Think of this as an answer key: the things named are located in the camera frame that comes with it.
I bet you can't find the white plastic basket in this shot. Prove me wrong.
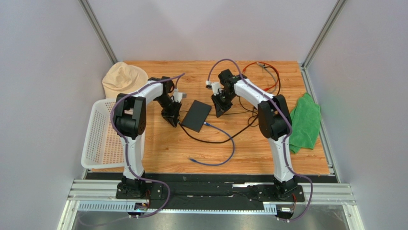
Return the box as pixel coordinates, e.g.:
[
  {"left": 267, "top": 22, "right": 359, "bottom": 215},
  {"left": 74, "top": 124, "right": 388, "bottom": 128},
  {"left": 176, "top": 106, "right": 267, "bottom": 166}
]
[{"left": 81, "top": 98, "right": 126, "bottom": 169}]

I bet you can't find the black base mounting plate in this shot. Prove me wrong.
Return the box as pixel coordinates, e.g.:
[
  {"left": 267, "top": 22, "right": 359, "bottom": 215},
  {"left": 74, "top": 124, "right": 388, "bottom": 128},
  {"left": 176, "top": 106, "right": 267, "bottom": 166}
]
[{"left": 86, "top": 172, "right": 339, "bottom": 212}]

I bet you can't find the red ethernet cable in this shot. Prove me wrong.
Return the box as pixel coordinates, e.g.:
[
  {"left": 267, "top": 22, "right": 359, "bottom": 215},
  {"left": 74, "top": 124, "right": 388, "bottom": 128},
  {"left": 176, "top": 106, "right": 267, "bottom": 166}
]
[{"left": 242, "top": 61, "right": 281, "bottom": 92}]

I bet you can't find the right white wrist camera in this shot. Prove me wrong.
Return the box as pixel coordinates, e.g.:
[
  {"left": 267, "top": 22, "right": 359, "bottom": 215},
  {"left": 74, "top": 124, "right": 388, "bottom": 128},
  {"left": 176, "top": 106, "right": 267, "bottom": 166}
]
[{"left": 205, "top": 80, "right": 222, "bottom": 95}]

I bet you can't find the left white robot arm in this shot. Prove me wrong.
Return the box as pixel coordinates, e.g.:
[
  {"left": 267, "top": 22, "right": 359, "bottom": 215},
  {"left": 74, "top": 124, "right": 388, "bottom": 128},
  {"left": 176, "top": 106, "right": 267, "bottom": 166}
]
[{"left": 110, "top": 77, "right": 183, "bottom": 199}]

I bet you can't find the black network switch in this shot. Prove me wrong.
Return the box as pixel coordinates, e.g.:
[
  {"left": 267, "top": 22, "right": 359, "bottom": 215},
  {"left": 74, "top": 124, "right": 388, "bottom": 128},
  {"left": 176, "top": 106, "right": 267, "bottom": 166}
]
[{"left": 181, "top": 100, "right": 212, "bottom": 133}]

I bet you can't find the black power cable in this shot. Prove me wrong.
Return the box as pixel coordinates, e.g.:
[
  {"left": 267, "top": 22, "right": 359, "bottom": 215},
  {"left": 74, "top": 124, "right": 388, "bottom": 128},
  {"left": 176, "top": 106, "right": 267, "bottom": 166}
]
[{"left": 177, "top": 110, "right": 260, "bottom": 144}]

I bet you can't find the blue ethernet cable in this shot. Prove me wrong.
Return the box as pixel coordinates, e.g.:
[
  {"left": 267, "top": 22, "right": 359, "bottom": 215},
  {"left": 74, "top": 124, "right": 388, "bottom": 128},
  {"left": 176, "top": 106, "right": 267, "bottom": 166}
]
[{"left": 188, "top": 122, "right": 236, "bottom": 166}]

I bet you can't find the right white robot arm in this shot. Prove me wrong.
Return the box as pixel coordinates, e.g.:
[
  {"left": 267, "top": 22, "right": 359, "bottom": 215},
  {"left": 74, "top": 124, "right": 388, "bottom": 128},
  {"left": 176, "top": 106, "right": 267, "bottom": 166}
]
[{"left": 207, "top": 69, "right": 297, "bottom": 200}]

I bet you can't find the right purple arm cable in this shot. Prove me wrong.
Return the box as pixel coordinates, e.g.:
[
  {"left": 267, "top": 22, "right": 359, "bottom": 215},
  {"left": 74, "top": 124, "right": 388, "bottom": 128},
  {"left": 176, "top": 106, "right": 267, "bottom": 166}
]
[{"left": 206, "top": 58, "right": 314, "bottom": 223}]

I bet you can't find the green cloth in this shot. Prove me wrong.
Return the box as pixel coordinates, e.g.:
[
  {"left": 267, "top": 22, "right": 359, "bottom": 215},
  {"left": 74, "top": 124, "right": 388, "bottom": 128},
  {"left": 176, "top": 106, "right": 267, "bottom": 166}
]
[{"left": 289, "top": 92, "right": 321, "bottom": 154}]

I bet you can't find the aluminium front rail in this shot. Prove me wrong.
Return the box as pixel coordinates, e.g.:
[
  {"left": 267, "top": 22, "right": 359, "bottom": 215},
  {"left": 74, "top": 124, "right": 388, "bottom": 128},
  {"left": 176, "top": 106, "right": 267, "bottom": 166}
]
[{"left": 58, "top": 180, "right": 364, "bottom": 230}]

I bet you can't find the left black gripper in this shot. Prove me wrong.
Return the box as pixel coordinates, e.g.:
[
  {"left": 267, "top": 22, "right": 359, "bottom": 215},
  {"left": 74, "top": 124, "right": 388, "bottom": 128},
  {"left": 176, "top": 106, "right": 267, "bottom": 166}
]
[{"left": 156, "top": 95, "right": 182, "bottom": 127}]

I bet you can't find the beige bucket hat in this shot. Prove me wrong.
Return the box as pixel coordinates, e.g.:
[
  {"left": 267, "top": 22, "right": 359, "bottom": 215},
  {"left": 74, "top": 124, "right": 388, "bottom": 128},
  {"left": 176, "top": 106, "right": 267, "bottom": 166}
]
[{"left": 102, "top": 62, "right": 148, "bottom": 99}]

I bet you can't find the grey ethernet cable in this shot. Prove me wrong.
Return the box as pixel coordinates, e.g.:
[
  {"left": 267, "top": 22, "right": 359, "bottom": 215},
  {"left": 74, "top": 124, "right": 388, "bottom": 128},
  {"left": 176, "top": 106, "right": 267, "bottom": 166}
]
[{"left": 257, "top": 63, "right": 279, "bottom": 85}]

